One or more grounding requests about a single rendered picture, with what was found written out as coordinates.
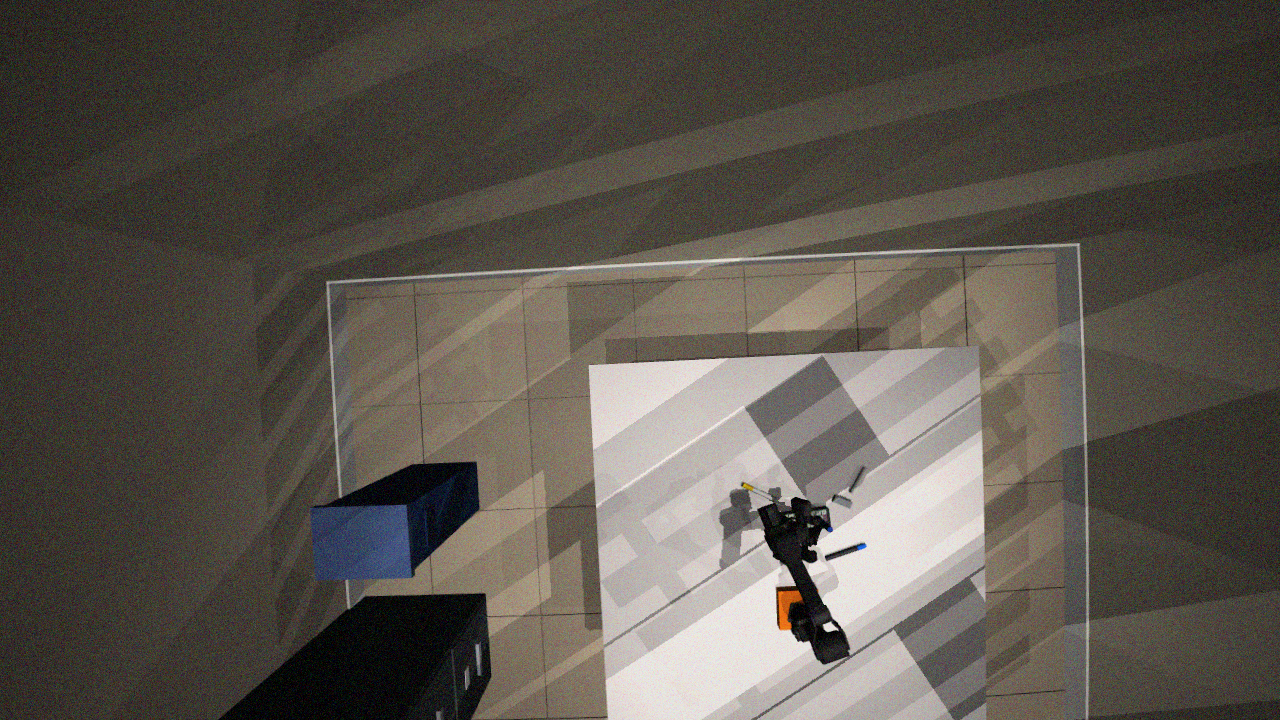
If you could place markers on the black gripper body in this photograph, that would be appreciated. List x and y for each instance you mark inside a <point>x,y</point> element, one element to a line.
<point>802,508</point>

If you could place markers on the grey keyboard with keys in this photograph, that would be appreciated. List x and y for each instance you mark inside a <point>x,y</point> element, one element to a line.
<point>823,512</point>

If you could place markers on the black stylus with blue tip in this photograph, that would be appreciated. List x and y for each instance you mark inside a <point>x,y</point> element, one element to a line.
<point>846,551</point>

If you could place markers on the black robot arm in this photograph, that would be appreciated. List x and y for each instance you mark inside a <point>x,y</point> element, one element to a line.
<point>806,619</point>

